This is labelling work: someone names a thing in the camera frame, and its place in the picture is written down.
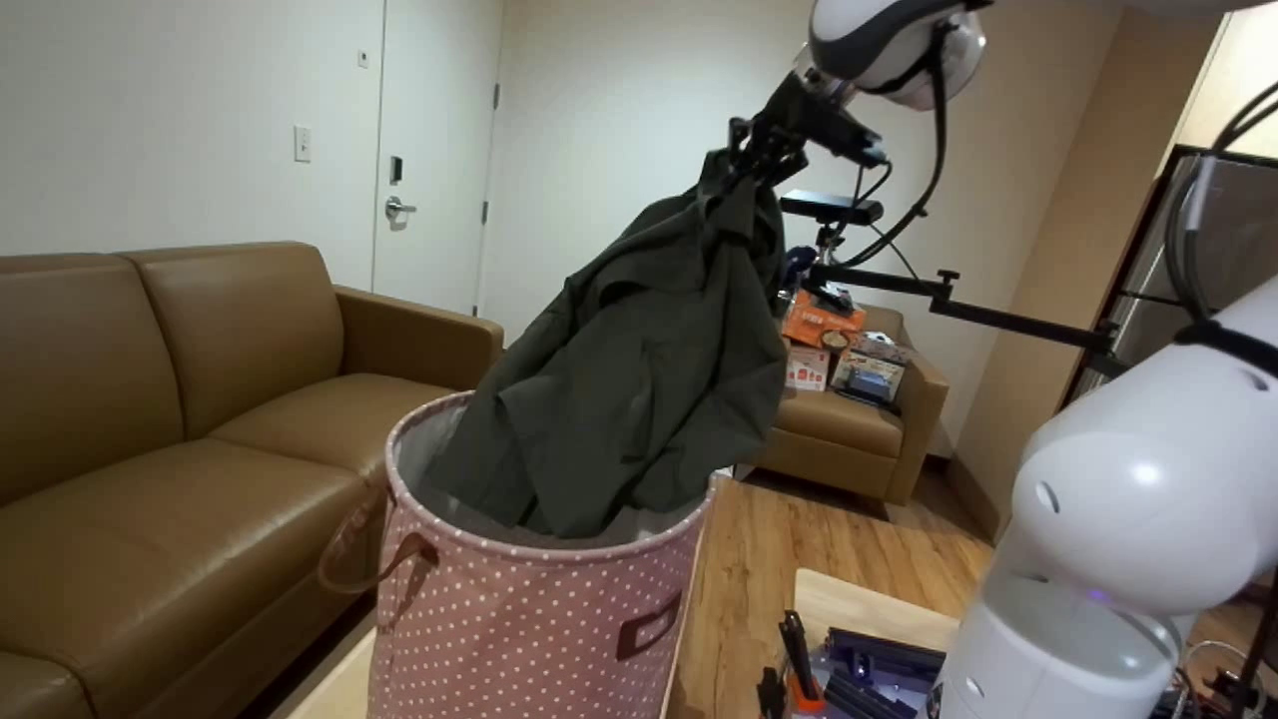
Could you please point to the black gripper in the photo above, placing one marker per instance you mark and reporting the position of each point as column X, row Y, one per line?
column 791, row 125

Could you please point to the dark green cloth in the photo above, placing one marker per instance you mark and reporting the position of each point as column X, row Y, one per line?
column 640, row 373

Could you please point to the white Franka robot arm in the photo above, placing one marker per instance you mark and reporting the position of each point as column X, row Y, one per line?
column 1143, row 504

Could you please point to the pink polka dot laundry basket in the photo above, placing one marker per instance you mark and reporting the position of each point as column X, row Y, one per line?
column 534, row 623

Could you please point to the orange packet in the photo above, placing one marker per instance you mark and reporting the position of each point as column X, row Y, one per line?
column 825, row 321

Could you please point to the small white red box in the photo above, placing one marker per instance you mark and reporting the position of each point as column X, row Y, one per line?
column 807, row 370

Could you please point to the dark printed box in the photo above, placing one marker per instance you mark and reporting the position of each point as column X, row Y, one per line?
column 870, row 377

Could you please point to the brown leather armchair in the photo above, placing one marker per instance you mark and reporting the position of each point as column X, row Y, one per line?
column 851, row 431

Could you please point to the white door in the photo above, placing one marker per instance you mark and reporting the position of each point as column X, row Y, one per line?
column 435, row 146

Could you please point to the black orange clamp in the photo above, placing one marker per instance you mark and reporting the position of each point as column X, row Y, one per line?
column 801, row 659

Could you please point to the dark purple box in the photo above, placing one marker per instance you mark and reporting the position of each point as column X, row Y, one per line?
column 885, row 674

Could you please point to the brown leather sofa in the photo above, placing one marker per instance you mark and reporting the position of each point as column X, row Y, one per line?
column 172, row 441

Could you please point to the black stereo camera bar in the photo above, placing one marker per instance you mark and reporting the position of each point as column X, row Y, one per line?
column 839, row 209

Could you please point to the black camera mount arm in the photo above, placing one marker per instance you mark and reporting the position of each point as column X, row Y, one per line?
column 959, row 302

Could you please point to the black metal frame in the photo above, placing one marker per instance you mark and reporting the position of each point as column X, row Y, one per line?
column 1161, row 253

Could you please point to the white wall light switch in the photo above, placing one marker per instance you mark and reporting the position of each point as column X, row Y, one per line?
column 300, row 146

